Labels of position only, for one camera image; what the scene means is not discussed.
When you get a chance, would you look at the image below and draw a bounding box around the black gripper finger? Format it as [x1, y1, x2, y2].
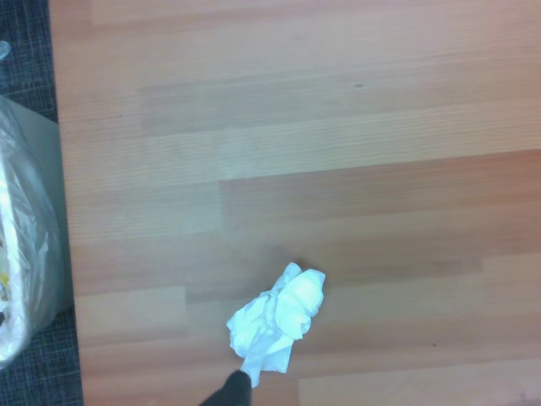
[198, 368, 254, 406]

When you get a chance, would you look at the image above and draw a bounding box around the white tissue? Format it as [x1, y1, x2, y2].
[226, 261, 327, 388]

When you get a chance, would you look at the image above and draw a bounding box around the grey trash bin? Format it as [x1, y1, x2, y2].
[0, 96, 73, 371]

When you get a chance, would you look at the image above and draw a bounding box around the clear plastic bin liner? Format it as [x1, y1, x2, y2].
[0, 41, 65, 371]

